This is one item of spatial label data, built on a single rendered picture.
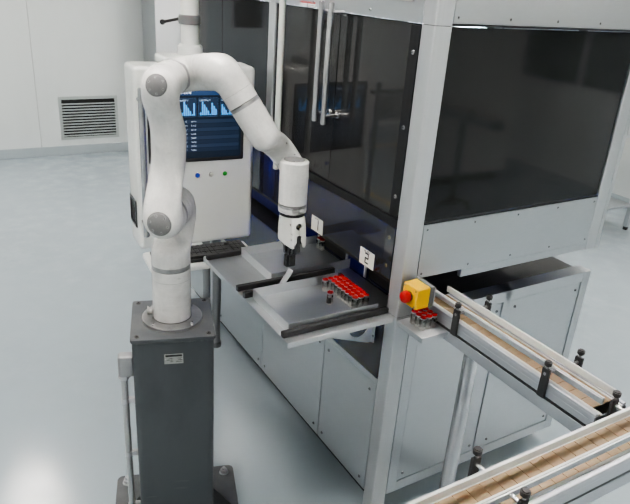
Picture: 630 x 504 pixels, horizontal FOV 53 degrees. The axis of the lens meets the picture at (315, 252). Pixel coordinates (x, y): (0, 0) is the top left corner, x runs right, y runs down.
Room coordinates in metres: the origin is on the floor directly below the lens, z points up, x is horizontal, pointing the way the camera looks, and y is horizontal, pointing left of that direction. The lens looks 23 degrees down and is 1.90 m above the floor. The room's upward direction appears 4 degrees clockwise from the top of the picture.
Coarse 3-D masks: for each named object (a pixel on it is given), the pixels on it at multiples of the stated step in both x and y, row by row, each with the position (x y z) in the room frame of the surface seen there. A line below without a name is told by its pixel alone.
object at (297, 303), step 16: (256, 288) 1.93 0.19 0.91; (272, 288) 1.96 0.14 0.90; (288, 288) 1.99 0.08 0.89; (304, 288) 2.02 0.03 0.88; (320, 288) 2.03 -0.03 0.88; (272, 304) 1.88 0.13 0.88; (288, 304) 1.89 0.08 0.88; (304, 304) 1.90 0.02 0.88; (320, 304) 1.91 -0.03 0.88; (336, 304) 1.92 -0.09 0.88; (288, 320) 1.78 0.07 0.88; (304, 320) 1.73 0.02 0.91; (320, 320) 1.76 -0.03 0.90
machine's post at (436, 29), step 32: (448, 0) 1.86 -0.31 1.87; (448, 32) 1.87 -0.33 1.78; (416, 96) 1.88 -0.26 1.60; (416, 128) 1.86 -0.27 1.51; (416, 160) 1.85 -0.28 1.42; (416, 192) 1.85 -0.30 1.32; (416, 224) 1.86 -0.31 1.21; (416, 256) 1.87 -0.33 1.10; (384, 352) 1.88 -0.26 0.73; (384, 384) 1.86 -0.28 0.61; (384, 416) 1.85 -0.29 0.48; (384, 448) 1.86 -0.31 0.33; (384, 480) 1.87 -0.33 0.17
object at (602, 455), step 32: (608, 416) 1.28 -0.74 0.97; (480, 448) 1.09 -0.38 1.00; (544, 448) 1.14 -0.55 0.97; (576, 448) 1.19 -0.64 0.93; (608, 448) 1.16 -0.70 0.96; (480, 480) 1.04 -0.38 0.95; (512, 480) 1.07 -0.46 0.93; (544, 480) 1.05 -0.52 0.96; (576, 480) 1.08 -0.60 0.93; (608, 480) 1.14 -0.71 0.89
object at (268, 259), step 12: (312, 240) 2.44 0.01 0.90; (252, 252) 2.29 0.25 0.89; (264, 252) 2.31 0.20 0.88; (276, 252) 2.32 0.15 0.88; (300, 252) 2.34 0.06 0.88; (312, 252) 2.35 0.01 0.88; (324, 252) 2.35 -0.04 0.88; (252, 264) 2.18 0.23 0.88; (264, 264) 2.20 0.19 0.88; (276, 264) 2.21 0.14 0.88; (300, 264) 2.22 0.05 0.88; (312, 264) 2.23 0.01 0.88; (324, 264) 2.17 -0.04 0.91; (336, 264) 2.20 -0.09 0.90; (348, 264) 2.23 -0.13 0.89; (264, 276) 2.10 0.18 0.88; (276, 276) 2.06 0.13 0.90
